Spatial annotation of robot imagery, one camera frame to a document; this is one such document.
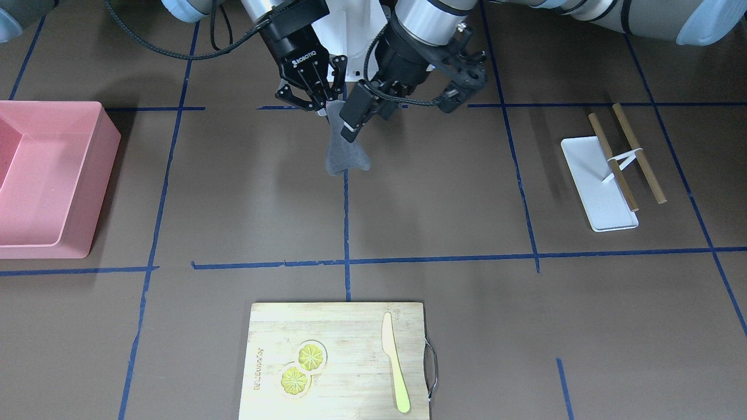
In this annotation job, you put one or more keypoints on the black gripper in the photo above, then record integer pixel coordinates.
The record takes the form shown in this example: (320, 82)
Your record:
(405, 58)
(293, 51)

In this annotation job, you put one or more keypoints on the grey and magenta cloth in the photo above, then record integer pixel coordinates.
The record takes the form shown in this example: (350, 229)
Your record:
(341, 154)

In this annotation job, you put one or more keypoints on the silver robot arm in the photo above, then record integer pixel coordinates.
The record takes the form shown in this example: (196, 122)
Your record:
(434, 23)
(18, 15)

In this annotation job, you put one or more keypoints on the wooden rack rod inner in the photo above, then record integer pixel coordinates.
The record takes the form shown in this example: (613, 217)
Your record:
(614, 167)

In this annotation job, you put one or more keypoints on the wooden rack rod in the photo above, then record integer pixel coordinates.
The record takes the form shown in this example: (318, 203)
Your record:
(640, 155)
(614, 167)

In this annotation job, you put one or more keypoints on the yellow plastic knife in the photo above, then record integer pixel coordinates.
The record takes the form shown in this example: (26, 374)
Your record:
(389, 346)

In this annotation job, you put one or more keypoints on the white towel rack tray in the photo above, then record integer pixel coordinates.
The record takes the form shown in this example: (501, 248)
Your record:
(599, 191)

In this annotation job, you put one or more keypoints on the lemon slice upper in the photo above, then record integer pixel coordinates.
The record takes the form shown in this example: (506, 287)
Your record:
(311, 357)

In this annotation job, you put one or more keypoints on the lemon slice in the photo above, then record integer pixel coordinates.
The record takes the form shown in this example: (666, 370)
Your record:
(311, 357)
(294, 382)

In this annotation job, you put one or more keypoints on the wooden cutting board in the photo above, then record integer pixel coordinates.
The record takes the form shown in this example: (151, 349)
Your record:
(356, 382)

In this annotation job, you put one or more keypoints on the pink plastic bin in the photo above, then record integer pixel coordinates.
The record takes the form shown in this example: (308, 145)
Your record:
(57, 157)

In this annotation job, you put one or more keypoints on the lemon slice lower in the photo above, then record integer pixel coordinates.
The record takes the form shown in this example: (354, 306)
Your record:
(294, 382)

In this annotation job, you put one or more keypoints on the wooden rack rod outer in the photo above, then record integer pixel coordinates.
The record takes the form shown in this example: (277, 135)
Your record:
(640, 155)

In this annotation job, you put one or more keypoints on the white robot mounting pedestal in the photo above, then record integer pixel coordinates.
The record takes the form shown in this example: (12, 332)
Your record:
(348, 30)

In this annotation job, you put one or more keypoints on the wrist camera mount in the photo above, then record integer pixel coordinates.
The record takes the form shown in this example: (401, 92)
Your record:
(465, 69)

